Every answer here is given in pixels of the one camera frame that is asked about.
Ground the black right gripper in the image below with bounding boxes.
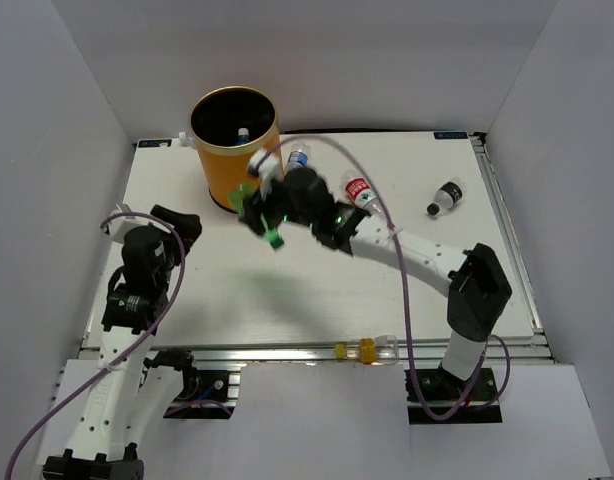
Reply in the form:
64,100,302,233
239,172,317,236

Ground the green crushed plastic bottle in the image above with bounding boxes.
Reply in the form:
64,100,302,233
228,183,284,250

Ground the clear blue-cap plastic bottle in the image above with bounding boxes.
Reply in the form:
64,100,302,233
235,127,251,146

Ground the red label plastic bottle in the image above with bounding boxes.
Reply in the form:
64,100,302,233
340,170,384,216

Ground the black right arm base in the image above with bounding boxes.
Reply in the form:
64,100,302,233
405,368,503,425

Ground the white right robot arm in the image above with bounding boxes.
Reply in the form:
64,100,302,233
236,168,512,399

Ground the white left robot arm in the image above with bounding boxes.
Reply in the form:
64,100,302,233
42,205,202,479

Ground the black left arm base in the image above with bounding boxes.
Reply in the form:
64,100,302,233
141,348,237,420

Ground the orange cylindrical bin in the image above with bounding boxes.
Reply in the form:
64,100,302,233
189,86,280,211

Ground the blue label plastic bottle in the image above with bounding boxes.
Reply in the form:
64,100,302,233
284,142,311,173

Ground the black label plastic bottle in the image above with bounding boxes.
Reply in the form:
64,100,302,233
426,178,467,218

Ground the yellow cap clear bottle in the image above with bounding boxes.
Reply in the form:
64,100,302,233
334,335,399,365

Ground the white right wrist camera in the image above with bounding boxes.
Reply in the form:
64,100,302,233
247,148,282,182

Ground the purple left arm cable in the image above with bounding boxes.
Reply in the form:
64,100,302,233
3,211,233,480

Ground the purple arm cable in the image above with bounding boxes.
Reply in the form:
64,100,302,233
266,136,511,419
3,211,233,480

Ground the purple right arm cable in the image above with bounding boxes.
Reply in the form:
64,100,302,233
266,136,511,419

